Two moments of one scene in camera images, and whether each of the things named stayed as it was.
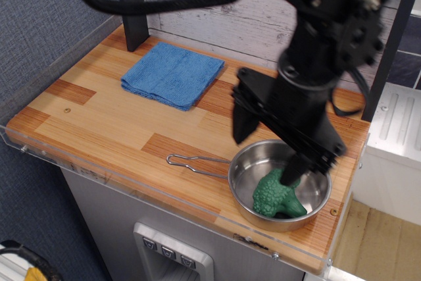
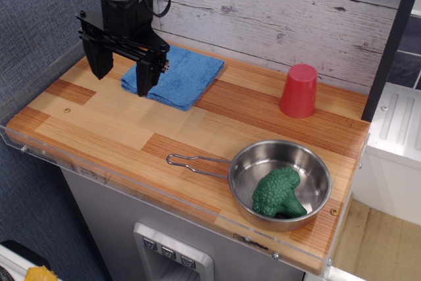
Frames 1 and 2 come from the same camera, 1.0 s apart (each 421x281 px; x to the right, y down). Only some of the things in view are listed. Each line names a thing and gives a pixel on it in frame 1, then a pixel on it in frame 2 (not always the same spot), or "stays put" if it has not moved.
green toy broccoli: (272, 199) stays put
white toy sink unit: (389, 176) stays put
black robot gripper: (293, 106) -> (128, 27)
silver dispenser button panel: (164, 257) stays put
